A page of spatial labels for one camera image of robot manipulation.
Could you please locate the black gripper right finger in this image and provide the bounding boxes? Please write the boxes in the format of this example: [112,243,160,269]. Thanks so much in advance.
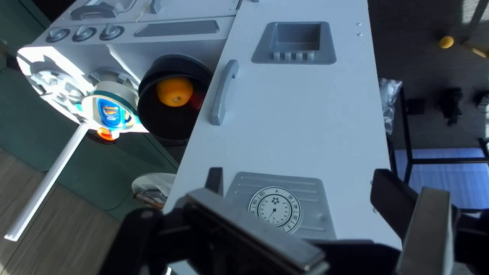
[371,170,489,275]

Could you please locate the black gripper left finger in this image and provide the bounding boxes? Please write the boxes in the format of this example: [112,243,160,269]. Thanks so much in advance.
[99,167,328,275]

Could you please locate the tall white dispenser door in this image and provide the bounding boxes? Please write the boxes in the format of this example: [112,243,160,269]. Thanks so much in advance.
[163,0,406,253]

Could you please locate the small black floor object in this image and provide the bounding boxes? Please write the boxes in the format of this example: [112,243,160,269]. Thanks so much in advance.
[438,86,465,127]

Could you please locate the clear plastic bag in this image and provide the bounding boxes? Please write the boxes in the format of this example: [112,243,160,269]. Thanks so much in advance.
[378,77,406,135]

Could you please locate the black toy pot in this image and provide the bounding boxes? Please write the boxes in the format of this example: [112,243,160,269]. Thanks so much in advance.
[137,54,216,143]

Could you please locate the orange toy fruit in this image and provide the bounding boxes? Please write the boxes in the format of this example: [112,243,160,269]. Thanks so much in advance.
[155,77,196,109]

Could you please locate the white teal toy bowl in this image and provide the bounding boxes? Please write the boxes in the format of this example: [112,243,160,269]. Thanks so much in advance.
[80,80,141,138]

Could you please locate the white upright pole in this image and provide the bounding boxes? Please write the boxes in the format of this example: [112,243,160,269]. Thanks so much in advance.
[4,121,95,245]

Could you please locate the white toy kitchen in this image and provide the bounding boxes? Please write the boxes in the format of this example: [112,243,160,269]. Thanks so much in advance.
[15,0,242,150]

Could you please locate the grey round stove knob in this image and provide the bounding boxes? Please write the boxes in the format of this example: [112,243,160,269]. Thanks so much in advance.
[45,26,73,45]
[71,25,100,45]
[99,23,126,43]

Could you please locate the black metal frame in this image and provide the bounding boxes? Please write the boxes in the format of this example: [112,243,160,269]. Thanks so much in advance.
[386,85,489,190]

